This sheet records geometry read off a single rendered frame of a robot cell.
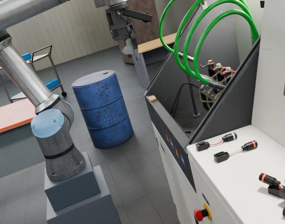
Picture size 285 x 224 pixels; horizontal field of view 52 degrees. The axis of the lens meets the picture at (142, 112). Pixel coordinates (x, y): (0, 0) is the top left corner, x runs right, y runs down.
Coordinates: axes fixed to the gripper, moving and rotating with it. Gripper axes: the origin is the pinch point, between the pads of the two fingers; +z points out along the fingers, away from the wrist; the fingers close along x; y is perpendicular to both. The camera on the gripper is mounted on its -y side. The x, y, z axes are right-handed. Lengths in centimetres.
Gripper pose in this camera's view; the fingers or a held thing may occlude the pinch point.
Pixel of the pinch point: (137, 56)
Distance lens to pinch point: 115.2
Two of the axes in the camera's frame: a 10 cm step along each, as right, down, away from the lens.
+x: 1.9, 3.2, -9.3
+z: 2.6, 8.9, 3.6
